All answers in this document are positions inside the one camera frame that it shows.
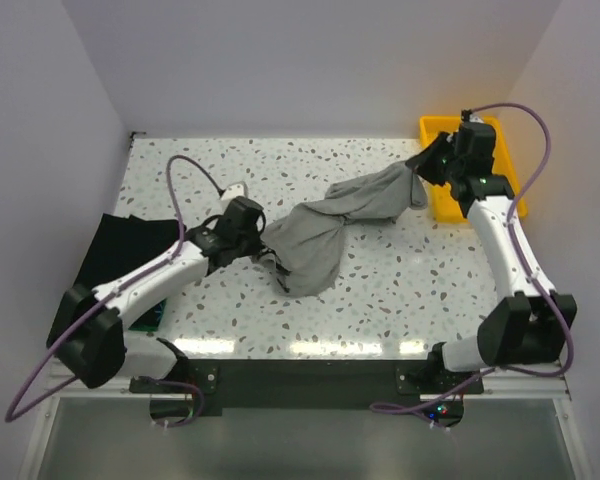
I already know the grey t shirt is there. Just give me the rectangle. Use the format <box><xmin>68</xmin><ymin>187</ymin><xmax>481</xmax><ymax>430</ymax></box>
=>
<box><xmin>256</xmin><ymin>161</ymin><xmax>428</xmax><ymax>298</ymax></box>

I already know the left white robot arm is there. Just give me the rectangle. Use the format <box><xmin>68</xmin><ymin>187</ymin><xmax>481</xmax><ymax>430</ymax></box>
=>
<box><xmin>48</xmin><ymin>196</ymin><xmax>266</xmax><ymax>392</ymax></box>

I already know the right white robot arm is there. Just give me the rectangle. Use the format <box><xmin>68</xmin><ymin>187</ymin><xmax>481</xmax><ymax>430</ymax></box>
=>
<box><xmin>407</xmin><ymin>120</ymin><xmax>577</xmax><ymax>393</ymax></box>

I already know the yellow plastic bin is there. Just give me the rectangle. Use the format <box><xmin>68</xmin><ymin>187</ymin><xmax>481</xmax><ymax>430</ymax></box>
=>
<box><xmin>419</xmin><ymin>114</ymin><xmax>521</xmax><ymax>224</ymax></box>

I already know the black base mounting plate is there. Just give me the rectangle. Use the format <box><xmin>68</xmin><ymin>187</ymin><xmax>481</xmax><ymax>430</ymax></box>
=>
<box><xmin>129</xmin><ymin>359</ymin><xmax>471</xmax><ymax>418</ymax></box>

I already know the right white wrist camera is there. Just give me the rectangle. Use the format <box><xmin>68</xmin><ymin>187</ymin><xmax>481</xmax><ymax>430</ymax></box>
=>
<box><xmin>460</xmin><ymin>109</ymin><xmax>485</xmax><ymax>124</ymax></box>

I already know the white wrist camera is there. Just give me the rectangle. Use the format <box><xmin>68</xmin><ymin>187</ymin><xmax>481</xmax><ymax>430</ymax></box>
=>
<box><xmin>460</xmin><ymin>109</ymin><xmax>485</xmax><ymax>124</ymax></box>
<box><xmin>220</xmin><ymin>181</ymin><xmax>248</xmax><ymax>201</ymax></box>

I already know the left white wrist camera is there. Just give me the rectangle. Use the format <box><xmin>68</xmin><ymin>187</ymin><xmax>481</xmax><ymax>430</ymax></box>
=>
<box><xmin>220</xmin><ymin>181</ymin><xmax>248</xmax><ymax>201</ymax></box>

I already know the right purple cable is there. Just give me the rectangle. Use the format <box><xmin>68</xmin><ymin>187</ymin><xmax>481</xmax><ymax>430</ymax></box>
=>
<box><xmin>369</xmin><ymin>102</ymin><xmax>576</xmax><ymax>417</ymax></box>

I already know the purple cable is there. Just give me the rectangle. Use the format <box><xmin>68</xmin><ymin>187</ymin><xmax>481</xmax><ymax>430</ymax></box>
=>
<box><xmin>4</xmin><ymin>155</ymin><xmax>229</xmax><ymax>424</ymax></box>
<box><xmin>369</xmin><ymin>102</ymin><xmax>576</xmax><ymax>417</ymax></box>

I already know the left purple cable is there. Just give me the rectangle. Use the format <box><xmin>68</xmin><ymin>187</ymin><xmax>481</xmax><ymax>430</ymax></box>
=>
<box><xmin>4</xmin><ymin>155</ymin><xmax>229</xmax><ymax>424</ymax></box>

